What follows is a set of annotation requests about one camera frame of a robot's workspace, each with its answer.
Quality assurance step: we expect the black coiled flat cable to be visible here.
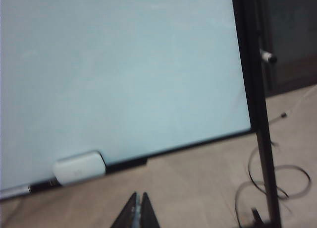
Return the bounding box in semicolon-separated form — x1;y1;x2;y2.
234;138;312;228

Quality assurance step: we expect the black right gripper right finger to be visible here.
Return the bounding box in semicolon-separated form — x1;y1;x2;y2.
139;191;162;228

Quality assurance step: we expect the large white glass whiteboard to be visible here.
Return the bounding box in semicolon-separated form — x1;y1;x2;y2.
0;0;253;202

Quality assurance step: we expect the white rectangular board eraser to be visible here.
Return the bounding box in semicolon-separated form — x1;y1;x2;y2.
51;150;107;187

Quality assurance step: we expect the white marker with black cap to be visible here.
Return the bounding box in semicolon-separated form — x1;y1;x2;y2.
0;179;60;199

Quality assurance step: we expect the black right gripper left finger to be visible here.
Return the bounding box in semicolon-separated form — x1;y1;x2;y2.
112;191;138;228

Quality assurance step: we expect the dark brown wooden wall panel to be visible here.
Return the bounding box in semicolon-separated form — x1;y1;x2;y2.
257;0;317;98

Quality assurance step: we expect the black whiteboard stand frame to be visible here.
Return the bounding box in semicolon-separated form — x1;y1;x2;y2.
230;0;282;228

